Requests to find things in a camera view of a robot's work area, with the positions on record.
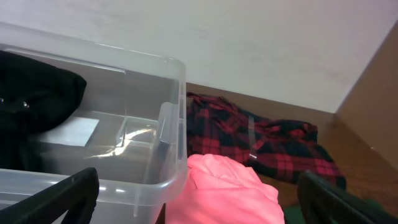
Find clear plastic storage container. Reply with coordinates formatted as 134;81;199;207
1;23;187;223

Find dark green folded garment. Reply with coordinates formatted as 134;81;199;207
284;199;384;224

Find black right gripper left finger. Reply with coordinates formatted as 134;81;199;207
1;167;100;224

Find pink folded garment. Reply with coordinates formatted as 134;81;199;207
165;154;285;224

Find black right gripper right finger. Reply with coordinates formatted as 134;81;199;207
297;171;397;224

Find white label in container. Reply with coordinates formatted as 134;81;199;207
37;117;99;147

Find black trousers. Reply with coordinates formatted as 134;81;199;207
1;51;87;172

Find red plaid flannel shirt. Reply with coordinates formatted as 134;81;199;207
187;92;347;189

